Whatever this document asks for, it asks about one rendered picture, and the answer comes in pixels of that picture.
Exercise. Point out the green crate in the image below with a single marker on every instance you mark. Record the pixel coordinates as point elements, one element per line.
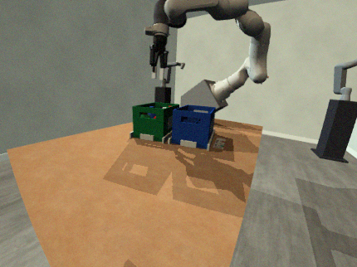
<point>158,127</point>

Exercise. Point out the beige paper pick list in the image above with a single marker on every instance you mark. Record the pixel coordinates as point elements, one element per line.
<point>219,143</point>

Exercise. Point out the blue crate with dividers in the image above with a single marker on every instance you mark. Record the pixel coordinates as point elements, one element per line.
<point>192,126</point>

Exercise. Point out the blue bottle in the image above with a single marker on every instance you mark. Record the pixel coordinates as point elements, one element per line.
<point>151,115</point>

